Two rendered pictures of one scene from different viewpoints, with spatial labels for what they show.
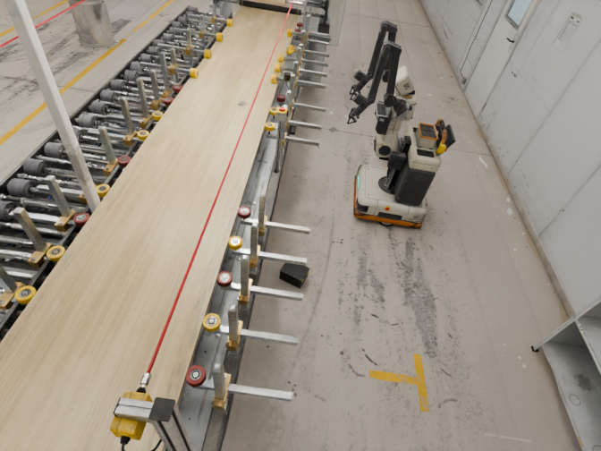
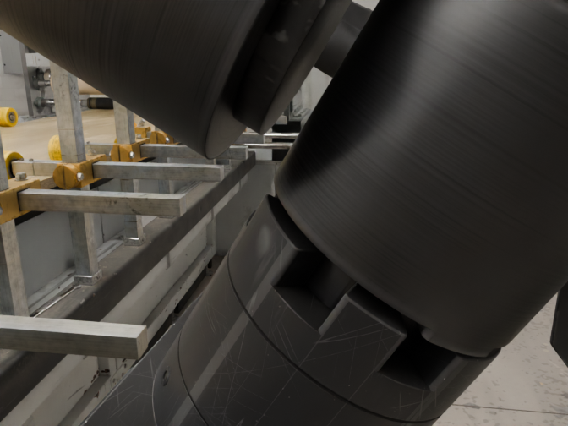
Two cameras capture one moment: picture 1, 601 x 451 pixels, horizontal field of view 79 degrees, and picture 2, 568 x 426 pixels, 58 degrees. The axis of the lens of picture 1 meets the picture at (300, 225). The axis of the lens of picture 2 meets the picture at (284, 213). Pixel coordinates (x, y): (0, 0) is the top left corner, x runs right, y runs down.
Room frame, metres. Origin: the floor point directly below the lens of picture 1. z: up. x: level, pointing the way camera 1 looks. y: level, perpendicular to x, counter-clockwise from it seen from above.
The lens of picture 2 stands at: (2.56, -0.30, 1.17)
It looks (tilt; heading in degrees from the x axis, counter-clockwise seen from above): 17 degrees down; 10
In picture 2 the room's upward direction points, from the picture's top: straight up
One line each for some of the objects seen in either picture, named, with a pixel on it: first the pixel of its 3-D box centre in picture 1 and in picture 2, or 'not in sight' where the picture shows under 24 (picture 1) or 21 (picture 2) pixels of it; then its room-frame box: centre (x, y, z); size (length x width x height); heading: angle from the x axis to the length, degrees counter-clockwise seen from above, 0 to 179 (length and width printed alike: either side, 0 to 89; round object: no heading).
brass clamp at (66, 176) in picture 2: not in sight; (81, 171); (3.54, 0.30, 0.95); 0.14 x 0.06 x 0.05; 2
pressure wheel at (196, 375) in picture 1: (197, 378); not in sight; (0.55, 0.32, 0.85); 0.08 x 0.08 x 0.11
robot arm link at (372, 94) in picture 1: (378, 74); not in sight; (2.66, -0.36, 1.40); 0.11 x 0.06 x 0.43; 0
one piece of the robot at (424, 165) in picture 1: (411, 161); not in sight; (2.87, -0.92, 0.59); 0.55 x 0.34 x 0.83; 0
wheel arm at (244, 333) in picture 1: (253, 335); not in sight; (0.81, 0.13, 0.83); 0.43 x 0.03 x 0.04; 92
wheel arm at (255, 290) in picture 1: (261, 291); not in sight; (1.06, 0.14, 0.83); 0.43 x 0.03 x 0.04; 92
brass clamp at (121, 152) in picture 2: not in sight; (130, 150); (3.79, 0.31, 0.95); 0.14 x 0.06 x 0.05; 2
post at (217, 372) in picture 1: (220, 390); not in sight; (0.52, 0.21, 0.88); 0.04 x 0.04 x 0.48; 2
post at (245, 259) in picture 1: (244, 286); not in sight; (1.02, 0.22, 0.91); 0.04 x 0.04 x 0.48; 2
